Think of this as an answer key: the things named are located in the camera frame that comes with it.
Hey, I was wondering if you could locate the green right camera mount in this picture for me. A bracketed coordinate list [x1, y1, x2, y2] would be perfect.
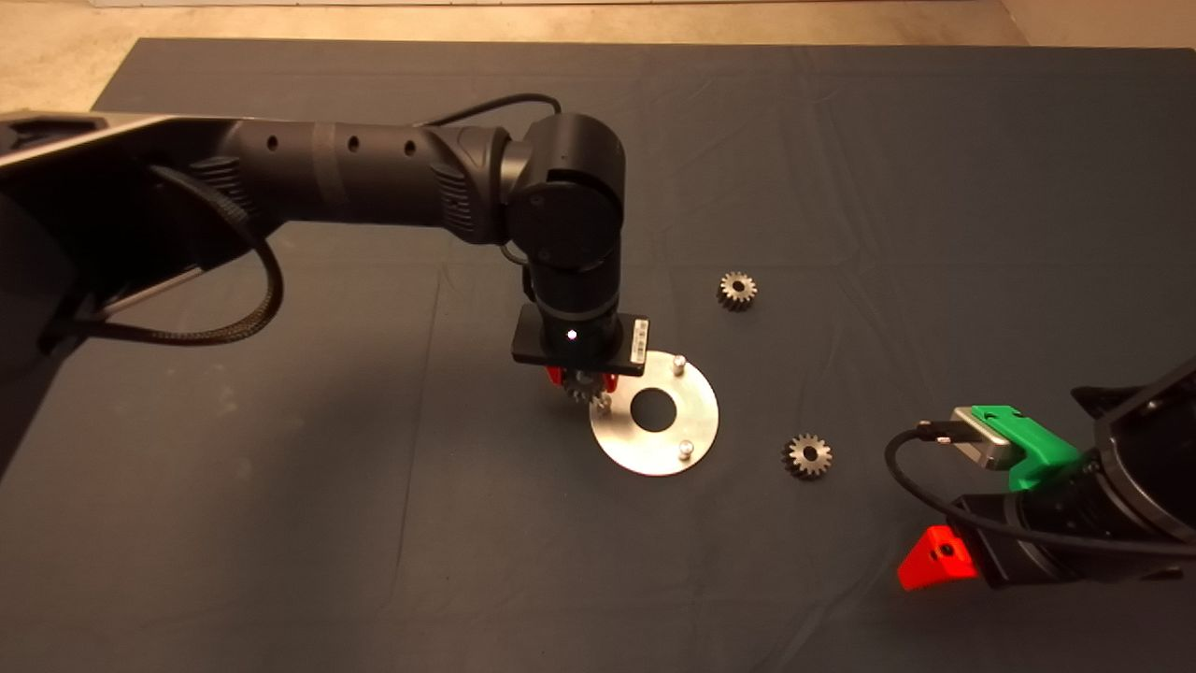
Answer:
[972, 404, 1083, 493]

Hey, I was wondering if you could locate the round metal carrier plate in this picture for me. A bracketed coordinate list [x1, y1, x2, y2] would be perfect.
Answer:
[589, 351, 721, 478]

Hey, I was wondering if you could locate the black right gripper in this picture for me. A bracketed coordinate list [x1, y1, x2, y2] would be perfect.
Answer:
[896, 493, 1029, 593]

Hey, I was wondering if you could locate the braided black left arm cable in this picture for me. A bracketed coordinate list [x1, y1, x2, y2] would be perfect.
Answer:
[42, 165, 285, 350]

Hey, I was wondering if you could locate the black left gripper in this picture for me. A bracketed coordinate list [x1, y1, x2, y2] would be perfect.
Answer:
[511, 308, 651, 394]

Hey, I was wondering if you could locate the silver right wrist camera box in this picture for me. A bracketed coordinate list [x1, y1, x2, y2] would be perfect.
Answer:
[949, 407, 1017, 472]

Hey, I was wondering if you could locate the small steel planetary gear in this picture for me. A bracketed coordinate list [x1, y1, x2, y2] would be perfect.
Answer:
[782, 433, 833, 481]
[563, 369, 609, 408]
[717, 271, 759, 313]

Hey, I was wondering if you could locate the thin black right camera cable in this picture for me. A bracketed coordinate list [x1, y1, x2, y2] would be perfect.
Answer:
[883, 420, 1196, 563]

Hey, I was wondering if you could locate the dark grey table cloth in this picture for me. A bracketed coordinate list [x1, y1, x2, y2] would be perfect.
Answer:
[0, 36, 1196, 673]

